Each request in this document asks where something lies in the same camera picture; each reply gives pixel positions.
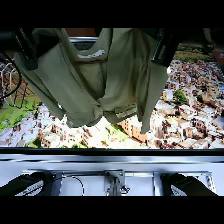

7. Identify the olive green shirt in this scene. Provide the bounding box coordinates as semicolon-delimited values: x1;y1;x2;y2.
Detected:
13;27;170;135

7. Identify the heap of wooden clothes hangers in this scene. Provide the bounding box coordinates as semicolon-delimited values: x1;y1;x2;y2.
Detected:
0;62;29;109

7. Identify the silver frame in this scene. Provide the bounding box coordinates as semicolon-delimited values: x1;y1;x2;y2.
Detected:
0;153;224;197

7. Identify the black cable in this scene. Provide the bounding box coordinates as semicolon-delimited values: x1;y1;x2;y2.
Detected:
0;49;24;100
58;174;86;197

